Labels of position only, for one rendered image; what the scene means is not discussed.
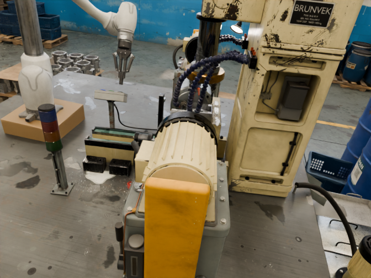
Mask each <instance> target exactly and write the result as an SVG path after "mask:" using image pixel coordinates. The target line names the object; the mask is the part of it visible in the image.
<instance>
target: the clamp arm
mask: <svg viewBox="0 0 371 278"><path fill-rule="evenodd" d="M164 97H165V94H164V93H160V94H159V97H158V126H157V128H158V127H159V125H160V123H161V122H162V120H163V108H164V102H165V100H166V98H164Z"/></svg>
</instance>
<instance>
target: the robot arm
mask: <svg viewBox="0 0 371 278"><path fill-rule="evenodd" d="M72 1H73V2H75V3H76V4H77V5H78V6H79V7H81V8H82V9H83V10H84V11H85V12H87V13H88V14H89V15H90V16H92V17H93V18H94V19H96V20H97V21H99V22H100V23H102V25H103V27H104V29H106V30H107V31H108V33H110V34H111V35H114V36H117V40H118V49H117V51H116V52H115V53H112V55H113V57H114V64H115V70H116V71H118V78H119V84H120V85H123V80H124V79H125V75H126V72H129V71H130V68H131V65H132V62H133V60H134V58H135V56H134V55H133V54H132V53H131V45H132V43H133V39H134V31H135V28H136V22H137V11H136V6H135V5H134V4H132V3H130V2H122V4H121V5H120V7H119V11H118V12H117V13H113V12H108V13H105V12H102V11H100V10H99V9H97V8H96V7H95V6H94V5H93V4H92V3H91V2H90V1H89V0H72ZM14 3H15V8H16V11H17V17H18V22H19V27H20V33H21V37H22V42H23V48H24V53H23V54H22V55H21V57H20V58H21V63H22V69H21V71H20V73H19V76H18V84H19V89H20V93H21V95H22V98H23V102H24V104H25V108H26V110H25V111H23V112H22V113H20V114H19V117H20V118H25V121H26V122H31V121H33V120H39V121H40V116H39V112H38V107H39V106H40V105H42V104H53V105H54V106H55V109H56V113H58V112H59V111H60V110H62V109H63V106H62V105H55V103H54V95H53V89H52V78H53V74H52V68H51V63H50V58H49V56H48V55H47V54H46V53H45V52H44V50H43V44H42V39H41V33H40V26H39V19H38V12H37V8H36V1H35V0H14ZM117 54H118V56H119V69H118V62H117ZM129 57H130V61H129V64H128V67H127V69H126V65H127V60H128V58H129ZM123 59H124V66H123V71H121V70H122V64H123Z"/></svg>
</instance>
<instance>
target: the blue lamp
mask: <svg viewBox="0 0 371 278"><path fill-rule="evenodd" d="M38 112H39V116H40V121H42V122H53V121H55V120H56V119H57V115H56V109H54V110H52V111H47V112H43V111H40V110H38Z"/></svg>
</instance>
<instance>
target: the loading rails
mask: <svg viewBox="0 0 371 278"><path fill-rule="evenodd" d="M136 132H140V133H146V134H149V133H150V132H141V131H133V130H123V129H114V128H109V127H100V126H94V127H93V128H92V137H93V138H91V137H89V135H87V136H86V138H85V139H84V144H85V149H86V156H96V157H105V158H106V161H107V162H108V163H110V161H111V160H112V159H113V158H114V159H123V160H128V161H131V165H133V159H134V149H133V147H132V145H131V142H132V141H133V140H134V138H133V136H134V135H135V133H136ZM151 134H153V138H155V135H156V134H155V133H151Z"/></svg>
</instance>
